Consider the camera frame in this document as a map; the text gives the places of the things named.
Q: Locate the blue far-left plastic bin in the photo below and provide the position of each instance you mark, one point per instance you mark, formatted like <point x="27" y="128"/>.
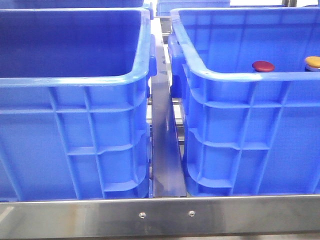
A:
<point x="53" y="4"/>

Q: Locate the yellow mushroom push button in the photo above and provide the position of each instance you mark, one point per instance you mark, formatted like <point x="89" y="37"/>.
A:
<point x="312" y="64"/>

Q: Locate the red mushroom push button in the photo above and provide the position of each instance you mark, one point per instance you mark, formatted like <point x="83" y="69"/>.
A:
<point x="262" y="66"/>

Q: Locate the blue crate background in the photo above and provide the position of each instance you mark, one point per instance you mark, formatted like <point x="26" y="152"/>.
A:
<point x="164" y="7"/>

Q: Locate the blue target plastic bin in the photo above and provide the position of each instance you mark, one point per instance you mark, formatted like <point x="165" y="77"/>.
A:
<point x="248" y="133"/>

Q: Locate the metal divider rail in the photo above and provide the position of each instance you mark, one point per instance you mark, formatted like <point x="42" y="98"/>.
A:
<point x="167" y="172"/>

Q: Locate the metal shelf front rail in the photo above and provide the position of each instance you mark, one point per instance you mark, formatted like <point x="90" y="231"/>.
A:
<point x="150" y="217"/>

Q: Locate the blue source plastic bin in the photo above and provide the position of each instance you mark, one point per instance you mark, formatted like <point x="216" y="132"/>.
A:
<point x="73" y="103"/>

